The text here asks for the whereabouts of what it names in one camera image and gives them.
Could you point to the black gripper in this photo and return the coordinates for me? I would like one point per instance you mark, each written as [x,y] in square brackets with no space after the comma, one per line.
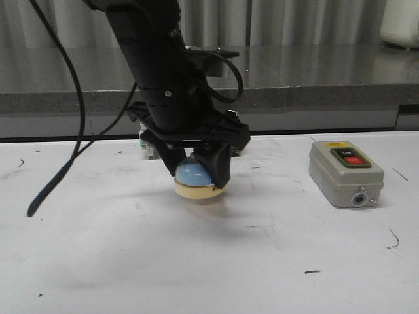
[183,111]

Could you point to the blue and cream desk bell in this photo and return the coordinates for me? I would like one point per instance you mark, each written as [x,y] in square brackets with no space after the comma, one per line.
[192,181]

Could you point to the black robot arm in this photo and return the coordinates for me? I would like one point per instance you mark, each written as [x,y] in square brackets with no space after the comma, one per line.
[149,36]

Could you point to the grey stone counter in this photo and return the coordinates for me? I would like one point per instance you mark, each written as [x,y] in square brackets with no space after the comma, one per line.
[287,89]

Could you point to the grey pleated curtain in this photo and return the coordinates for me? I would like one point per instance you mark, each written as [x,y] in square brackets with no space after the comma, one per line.
[92,24]

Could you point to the white object on counter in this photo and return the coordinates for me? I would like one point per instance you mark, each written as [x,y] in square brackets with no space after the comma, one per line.
[399,24]

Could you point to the black selector switch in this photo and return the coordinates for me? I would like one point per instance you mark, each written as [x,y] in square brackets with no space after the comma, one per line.
[235,127]

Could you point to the green pushbutton switch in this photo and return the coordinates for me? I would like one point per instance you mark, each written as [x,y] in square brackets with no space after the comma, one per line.
[147,151]

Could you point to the grey on-off switch box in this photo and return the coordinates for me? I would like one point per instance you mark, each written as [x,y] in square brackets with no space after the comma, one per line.
[345,175]

